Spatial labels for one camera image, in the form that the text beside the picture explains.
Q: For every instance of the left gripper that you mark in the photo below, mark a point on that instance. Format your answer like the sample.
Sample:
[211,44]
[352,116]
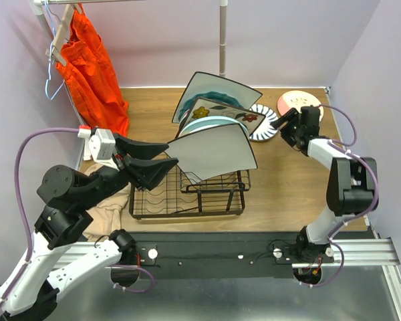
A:
[144,172]

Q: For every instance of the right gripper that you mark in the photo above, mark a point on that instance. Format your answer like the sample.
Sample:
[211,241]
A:
[284,133]

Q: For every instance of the pink and cream round plate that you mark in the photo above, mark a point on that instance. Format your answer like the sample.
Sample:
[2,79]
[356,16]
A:
[297,99]

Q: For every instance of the blue striped round plate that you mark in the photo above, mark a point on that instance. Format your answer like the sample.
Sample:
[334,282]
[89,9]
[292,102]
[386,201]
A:
[265,131]

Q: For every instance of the grey square plate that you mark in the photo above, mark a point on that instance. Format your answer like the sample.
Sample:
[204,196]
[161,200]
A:
[212,152]

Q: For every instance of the watermelon round plate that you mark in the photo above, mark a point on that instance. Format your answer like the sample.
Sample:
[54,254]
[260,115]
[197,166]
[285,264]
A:
[209,122]

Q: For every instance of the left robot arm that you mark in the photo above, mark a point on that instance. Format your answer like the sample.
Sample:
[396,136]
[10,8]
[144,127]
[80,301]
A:
[35,286]

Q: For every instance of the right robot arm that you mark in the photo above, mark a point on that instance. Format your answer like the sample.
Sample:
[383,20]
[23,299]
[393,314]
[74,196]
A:
[352,188]

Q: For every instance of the beige cloth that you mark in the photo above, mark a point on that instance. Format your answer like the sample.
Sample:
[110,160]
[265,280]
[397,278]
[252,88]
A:
[107,215]

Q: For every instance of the teal rimmed plate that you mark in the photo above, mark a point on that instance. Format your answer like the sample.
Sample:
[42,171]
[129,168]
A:
[216,96]

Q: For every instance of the flower square plate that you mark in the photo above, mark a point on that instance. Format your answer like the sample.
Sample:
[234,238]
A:
[205,109]

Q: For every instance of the large white square plate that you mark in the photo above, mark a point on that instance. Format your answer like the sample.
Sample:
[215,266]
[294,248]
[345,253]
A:
[202,82]

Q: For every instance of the orange shorts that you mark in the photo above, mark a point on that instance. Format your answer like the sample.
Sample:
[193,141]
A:
[90,77]

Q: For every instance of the wooden clip hanger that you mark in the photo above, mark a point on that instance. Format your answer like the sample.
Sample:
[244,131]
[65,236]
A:
[54,51]

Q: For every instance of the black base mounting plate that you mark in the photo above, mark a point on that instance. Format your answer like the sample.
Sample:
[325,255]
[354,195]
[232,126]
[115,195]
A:
[208,255]

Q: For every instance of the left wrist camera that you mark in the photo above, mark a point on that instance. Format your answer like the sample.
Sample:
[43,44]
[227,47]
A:
[101,146]

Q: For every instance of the black wire dish rack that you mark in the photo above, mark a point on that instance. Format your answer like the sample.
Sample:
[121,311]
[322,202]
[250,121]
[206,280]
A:
[177,197]

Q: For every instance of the blue wire hanger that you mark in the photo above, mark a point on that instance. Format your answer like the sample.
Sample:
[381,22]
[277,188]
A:
[50,96]

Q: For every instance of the white clothes rack frame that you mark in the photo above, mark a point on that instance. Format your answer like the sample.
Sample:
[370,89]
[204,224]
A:
[161,43]

